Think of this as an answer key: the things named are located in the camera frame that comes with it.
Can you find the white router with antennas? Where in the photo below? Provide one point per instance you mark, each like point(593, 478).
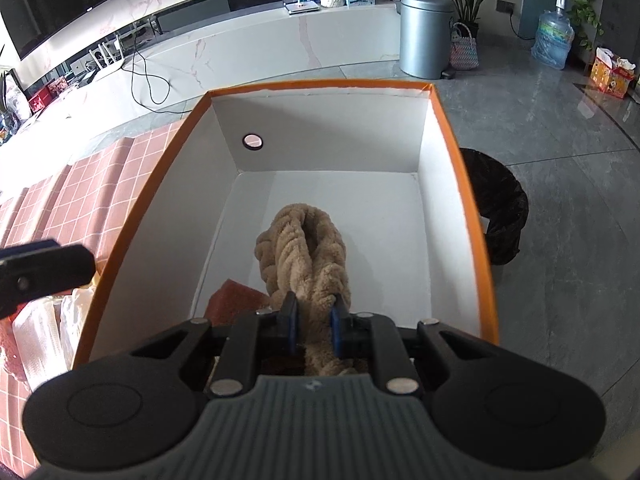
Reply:
point(112, 67)

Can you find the tan plush braided towel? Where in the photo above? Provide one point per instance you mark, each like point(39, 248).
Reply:
point(305, 255)

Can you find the flat grey device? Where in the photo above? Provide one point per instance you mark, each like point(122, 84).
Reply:
point(300, 6)

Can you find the orange cardboard box white inside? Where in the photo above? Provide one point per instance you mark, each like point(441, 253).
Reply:
point(350, 220)

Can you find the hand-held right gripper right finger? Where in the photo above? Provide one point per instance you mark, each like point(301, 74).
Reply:
point(337, 327)

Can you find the black bin with bag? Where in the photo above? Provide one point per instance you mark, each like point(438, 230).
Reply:
point(500, 210)

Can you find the white marble TV cabinet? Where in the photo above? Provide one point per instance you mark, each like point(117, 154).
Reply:
point(240, 45)

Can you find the red printed carton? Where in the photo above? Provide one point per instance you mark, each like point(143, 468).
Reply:
point(610, 77)

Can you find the red gift box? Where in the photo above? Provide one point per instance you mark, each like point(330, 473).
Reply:
point(40, 101)
point(57, 87)

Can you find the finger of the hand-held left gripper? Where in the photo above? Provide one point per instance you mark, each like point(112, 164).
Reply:
point(50, 270)

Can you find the white plastic bags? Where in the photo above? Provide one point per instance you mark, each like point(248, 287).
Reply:
point(45, 335)

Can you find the blue water bottle with pump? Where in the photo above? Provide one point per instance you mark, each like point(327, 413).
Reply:
point(552, 35)

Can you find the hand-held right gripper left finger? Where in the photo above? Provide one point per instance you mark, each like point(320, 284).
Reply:
point(288, 322)

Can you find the black television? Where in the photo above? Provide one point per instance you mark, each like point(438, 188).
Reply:
point(75, 0)

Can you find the pink checked tablecloth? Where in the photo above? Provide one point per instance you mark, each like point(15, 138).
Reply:
point(100, 185)

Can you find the grey metal trash can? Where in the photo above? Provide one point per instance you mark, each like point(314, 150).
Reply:
point(425, 35)

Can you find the woven basket bag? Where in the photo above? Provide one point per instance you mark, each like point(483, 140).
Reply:
point(463, 52)

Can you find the red textured cloth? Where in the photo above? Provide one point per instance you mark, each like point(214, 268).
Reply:
point(235, 300)

